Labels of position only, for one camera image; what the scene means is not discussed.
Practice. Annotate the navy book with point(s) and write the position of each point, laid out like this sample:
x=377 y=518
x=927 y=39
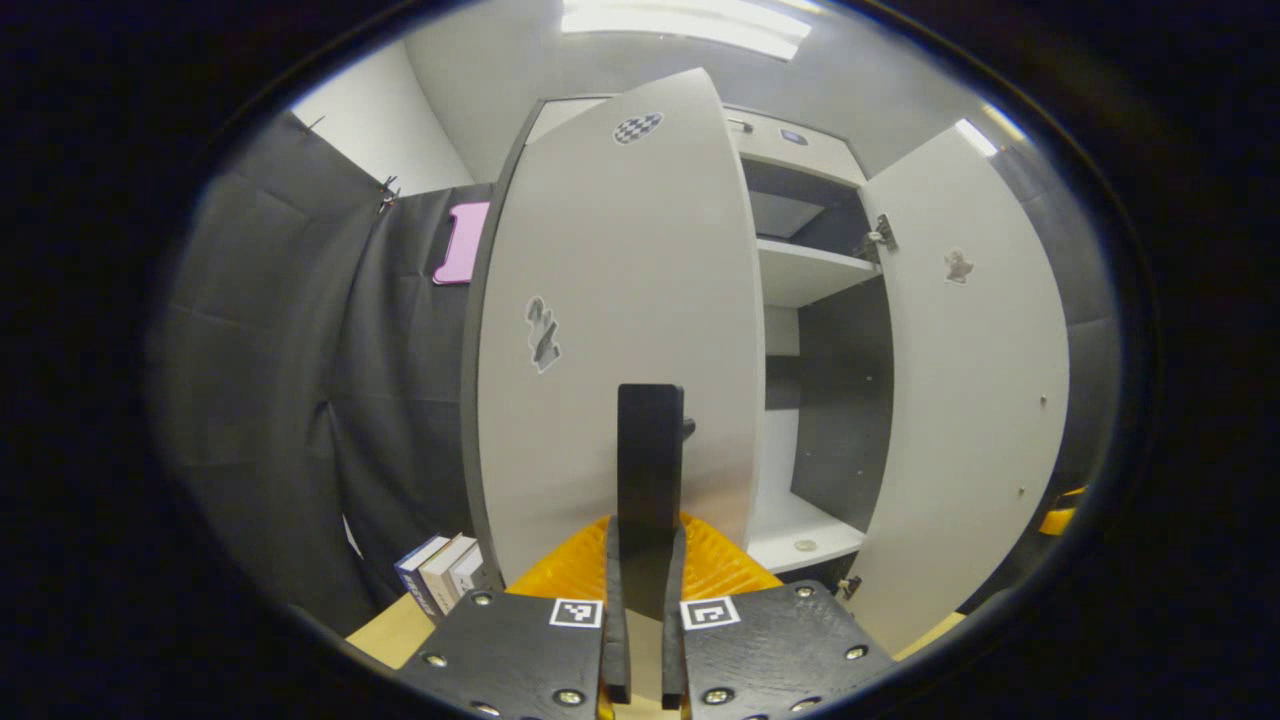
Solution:
x=418 y=580

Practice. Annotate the cream book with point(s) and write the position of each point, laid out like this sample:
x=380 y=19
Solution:
x=447 y=575

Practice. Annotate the white cabinet shelf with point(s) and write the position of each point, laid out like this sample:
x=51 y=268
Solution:
x=810 y=272

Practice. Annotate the grey cabinet door cube sticker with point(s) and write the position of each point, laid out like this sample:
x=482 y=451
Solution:
x=970 y=400

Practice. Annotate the white book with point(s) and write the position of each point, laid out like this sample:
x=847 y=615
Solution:
x=470 y=572

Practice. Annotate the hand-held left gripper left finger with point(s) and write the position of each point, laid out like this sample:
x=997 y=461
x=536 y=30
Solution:
x=615 y=650

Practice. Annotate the grey double-door shoe cabinet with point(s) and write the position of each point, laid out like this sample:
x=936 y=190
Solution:
x=840 y=400

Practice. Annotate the black backdrop cloth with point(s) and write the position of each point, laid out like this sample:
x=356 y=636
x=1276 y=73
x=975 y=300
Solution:
x=280 y=400

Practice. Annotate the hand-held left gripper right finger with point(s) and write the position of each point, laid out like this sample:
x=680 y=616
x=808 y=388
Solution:
x=673 y=660

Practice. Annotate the metal door hinge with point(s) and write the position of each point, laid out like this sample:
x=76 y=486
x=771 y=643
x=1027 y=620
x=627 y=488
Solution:
x=877 y=236
x=849 y=587

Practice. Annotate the grey cabinet drawer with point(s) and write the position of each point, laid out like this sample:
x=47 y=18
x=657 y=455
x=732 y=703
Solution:
x=800 y=150

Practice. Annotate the large ceiling light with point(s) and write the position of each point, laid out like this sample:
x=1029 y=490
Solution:
x=690 y=25

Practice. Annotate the grey cabinet door checkered sticker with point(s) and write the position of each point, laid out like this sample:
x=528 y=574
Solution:
x=600 y=250

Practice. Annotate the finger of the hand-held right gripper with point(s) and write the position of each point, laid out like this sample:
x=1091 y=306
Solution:
x=1060 y=512

